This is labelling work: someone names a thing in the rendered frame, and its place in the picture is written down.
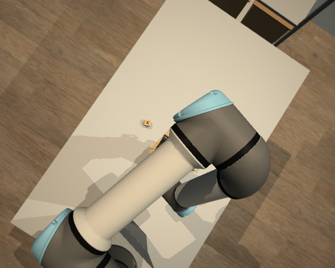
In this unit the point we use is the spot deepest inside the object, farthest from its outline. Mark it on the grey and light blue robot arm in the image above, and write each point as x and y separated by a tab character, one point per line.
215	132

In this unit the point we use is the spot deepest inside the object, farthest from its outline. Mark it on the orange mat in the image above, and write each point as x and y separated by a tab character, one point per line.
155	146

